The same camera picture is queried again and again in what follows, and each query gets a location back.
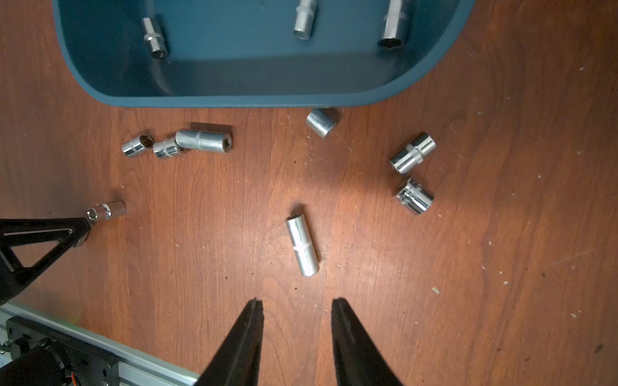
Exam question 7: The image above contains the chrome socket wide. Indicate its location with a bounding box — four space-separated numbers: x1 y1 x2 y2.
394 178 434 215

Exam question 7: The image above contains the small chrome socket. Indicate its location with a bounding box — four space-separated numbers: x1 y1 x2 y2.
152 138 187 159
86 200 127 224

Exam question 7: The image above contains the teal plastic storage box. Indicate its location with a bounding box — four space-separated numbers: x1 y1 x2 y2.
52 1 474 108

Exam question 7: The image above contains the small chrome socket end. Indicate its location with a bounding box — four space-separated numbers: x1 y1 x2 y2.
122 134 154 158

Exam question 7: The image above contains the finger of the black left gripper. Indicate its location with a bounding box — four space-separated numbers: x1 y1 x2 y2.
1 217 91 304

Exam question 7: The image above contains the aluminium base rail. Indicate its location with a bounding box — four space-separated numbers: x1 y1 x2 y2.
1 302 200 385

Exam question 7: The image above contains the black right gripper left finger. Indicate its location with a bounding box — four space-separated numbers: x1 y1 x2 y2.
195 299 264 385

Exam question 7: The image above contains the chrome socket stepped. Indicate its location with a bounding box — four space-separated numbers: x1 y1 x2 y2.
389 132 436 175

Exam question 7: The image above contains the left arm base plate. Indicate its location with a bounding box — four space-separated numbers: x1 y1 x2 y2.
1 316 120 385

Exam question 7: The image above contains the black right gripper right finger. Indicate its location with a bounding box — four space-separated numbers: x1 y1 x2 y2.
331 298 402 386

